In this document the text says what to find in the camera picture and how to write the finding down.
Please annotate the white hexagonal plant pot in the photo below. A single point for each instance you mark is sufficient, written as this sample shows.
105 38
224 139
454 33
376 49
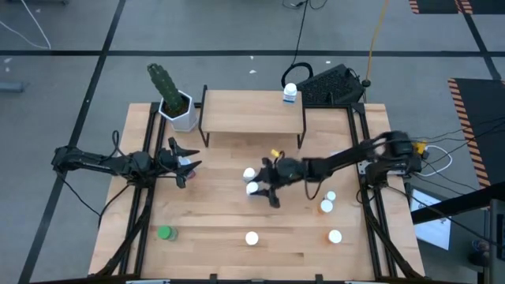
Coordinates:
185 120

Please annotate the green cactus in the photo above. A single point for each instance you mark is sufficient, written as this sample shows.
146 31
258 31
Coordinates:
165 84

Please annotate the white sheet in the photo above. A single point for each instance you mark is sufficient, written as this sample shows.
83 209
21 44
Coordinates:
432 229

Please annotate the wooden shelf black metal frame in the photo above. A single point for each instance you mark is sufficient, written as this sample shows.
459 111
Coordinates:
244 112

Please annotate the white bottle blue label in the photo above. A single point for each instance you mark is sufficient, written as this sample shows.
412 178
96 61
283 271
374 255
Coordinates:
251 187
290 90
249 173

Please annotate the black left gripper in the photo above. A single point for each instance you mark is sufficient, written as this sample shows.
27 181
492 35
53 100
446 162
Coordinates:
167 161

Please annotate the small white bottle black label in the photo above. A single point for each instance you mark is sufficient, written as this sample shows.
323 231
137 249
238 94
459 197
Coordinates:
330 195

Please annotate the yellow plug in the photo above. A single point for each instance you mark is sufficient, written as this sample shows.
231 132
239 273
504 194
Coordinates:
420 148

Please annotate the black mat hazard stripe edge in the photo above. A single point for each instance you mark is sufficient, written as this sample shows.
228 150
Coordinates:
438 6
485 118

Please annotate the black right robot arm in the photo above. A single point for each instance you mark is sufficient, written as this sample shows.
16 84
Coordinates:
339 159

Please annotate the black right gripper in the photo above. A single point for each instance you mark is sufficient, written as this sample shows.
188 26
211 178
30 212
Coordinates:
288 171

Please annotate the black perforated computer box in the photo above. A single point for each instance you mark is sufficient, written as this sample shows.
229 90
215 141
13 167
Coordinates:
331 84

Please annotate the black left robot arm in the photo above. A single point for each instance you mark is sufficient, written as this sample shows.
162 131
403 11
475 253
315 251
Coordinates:
98 161

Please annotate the green capped pill bottle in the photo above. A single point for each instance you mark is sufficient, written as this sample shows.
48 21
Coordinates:
165 232

